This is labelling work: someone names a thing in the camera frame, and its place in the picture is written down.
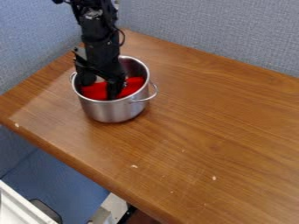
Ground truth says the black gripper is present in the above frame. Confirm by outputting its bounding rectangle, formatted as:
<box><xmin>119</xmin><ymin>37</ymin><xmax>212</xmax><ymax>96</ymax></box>
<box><xmin>73</xmin><ymin>34</ymin><xmax>125</xmax><ymax>100</ymax></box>

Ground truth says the red cloth object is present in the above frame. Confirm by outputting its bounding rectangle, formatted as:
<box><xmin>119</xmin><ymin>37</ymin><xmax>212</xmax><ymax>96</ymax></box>
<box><xmin>80</xmin><ymin>77</ymin><xmax>145</xmax><ymax>101</ymax></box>

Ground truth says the metal pot with handles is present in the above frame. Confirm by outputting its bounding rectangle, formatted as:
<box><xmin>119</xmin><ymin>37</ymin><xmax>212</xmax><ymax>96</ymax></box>
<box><xmin>69</xmin><ymin>55</ymin><xmax>159</xmax><ymax>123</ymax></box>

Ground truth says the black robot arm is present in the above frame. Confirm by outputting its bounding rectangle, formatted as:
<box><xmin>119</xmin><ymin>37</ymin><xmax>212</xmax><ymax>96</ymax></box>
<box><xmin>52</xmin><ymin>0</ymin><xmax>127</xmax><ymax>100</ymax></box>

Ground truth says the white appliance lower left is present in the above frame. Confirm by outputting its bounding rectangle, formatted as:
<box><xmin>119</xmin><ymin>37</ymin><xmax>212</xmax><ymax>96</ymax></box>
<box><xmin>0</xmin><ymin>180</ymin><xmax>59</xmax><ymax>224</ymax></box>

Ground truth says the white table leg bracket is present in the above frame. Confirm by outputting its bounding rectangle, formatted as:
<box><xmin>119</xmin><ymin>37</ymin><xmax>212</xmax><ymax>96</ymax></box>
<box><xmin>87</xmin><ymin>193</ymin><xmax>128</xmax><ymax>224</ymax></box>

